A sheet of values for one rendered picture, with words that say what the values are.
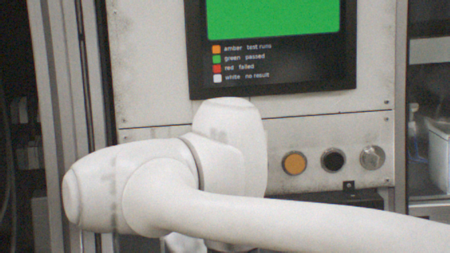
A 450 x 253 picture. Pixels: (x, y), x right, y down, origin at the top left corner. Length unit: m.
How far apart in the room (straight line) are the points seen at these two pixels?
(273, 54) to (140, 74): 0.20
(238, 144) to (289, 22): 0.21
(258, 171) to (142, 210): 0.20
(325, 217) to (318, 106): 0.39
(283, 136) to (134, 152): 0.30
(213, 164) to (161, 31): 0.23
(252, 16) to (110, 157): 0.31
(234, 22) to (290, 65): 0.10
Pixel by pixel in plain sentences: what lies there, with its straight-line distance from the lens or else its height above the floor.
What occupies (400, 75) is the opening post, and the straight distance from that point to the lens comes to 1.35.
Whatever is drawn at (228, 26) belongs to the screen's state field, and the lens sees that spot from 1.25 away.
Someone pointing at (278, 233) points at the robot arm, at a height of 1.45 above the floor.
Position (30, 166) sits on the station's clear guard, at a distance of 1.34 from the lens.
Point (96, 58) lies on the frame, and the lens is 1.28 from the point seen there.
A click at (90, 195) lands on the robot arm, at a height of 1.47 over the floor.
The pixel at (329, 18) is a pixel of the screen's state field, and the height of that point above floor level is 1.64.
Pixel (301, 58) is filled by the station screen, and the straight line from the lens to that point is 1.27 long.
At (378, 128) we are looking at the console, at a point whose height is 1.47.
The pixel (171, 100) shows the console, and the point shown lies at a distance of 1.28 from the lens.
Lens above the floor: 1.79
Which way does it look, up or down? 14 degrees down
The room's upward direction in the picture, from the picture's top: 3 degrees counter-clockwise
